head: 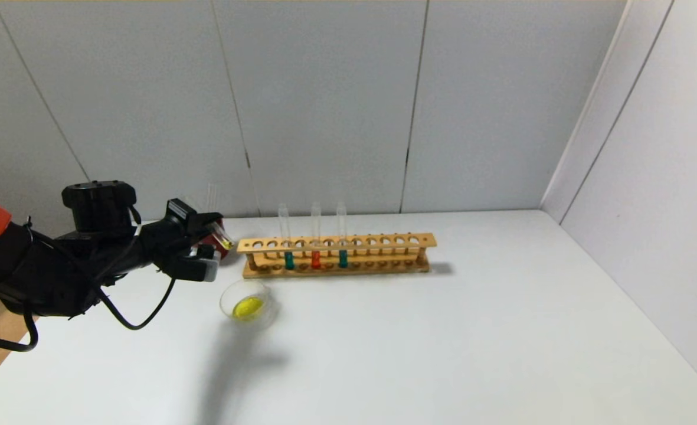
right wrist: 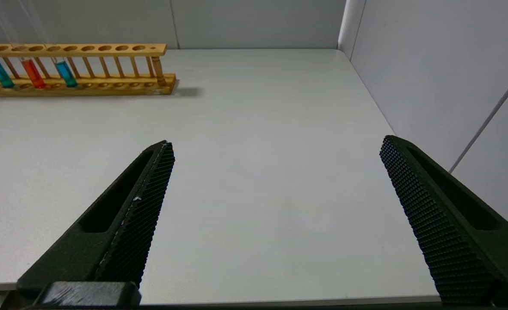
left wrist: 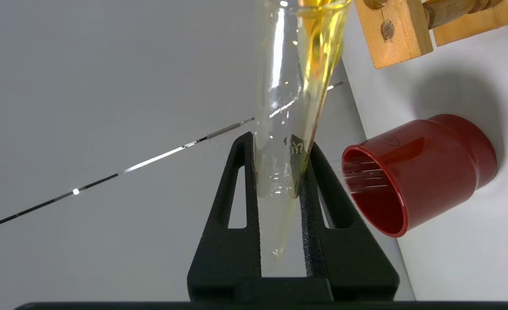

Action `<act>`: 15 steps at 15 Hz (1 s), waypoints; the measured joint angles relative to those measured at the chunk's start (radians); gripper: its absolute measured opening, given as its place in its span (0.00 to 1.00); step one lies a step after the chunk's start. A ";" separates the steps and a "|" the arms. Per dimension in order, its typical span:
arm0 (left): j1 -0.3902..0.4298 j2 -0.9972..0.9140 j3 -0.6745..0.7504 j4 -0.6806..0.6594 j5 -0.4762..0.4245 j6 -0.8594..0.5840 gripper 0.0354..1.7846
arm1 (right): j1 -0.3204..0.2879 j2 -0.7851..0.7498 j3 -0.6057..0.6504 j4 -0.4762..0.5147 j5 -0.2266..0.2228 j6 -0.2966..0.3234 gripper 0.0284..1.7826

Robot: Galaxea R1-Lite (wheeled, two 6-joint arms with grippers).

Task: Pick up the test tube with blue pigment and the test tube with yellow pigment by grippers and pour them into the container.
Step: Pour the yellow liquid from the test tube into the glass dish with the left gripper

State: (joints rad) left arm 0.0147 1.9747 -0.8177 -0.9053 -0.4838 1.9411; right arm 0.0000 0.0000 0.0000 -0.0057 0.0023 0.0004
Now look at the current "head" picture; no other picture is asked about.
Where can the wooden test tube rack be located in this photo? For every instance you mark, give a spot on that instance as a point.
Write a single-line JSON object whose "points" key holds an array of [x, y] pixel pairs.
{"points": [[336, 243]]}

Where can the test tube with yellow pigment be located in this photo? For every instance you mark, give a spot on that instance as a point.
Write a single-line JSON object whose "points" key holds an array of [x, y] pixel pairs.
{"points": [[226, 242]]}

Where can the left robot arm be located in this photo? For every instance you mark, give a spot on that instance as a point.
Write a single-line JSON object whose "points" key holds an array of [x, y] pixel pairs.
{"points": [[59, 265]]}

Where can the empty clear glass tube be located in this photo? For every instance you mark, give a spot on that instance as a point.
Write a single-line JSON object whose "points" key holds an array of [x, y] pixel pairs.
{"points": [[212, 199]]}

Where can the clear glass beaker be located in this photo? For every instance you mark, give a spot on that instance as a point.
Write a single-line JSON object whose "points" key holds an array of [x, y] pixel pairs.
{"points": [[248, 308]]}

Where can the test tube with red pigment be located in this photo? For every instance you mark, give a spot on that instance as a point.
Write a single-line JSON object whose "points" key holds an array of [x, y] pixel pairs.
{"points": [[316, 260]]}

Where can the test tube with blue pigment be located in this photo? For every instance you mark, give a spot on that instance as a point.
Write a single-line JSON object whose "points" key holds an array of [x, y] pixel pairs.
{"points": [[343, 259]]}

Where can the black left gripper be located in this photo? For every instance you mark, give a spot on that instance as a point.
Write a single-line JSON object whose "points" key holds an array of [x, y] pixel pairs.
{"points": [[182, 216]]}

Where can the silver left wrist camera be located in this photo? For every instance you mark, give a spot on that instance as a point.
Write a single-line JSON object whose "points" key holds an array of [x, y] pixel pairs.
{"points": [[209, 270]]}

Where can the dark red cup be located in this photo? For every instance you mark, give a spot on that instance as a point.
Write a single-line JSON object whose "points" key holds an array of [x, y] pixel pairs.
{"points": [[223, 252]]}

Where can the test tube with green pigment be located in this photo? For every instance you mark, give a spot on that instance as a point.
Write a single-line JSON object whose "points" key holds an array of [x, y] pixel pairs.
{"points": [[289, 260]]}

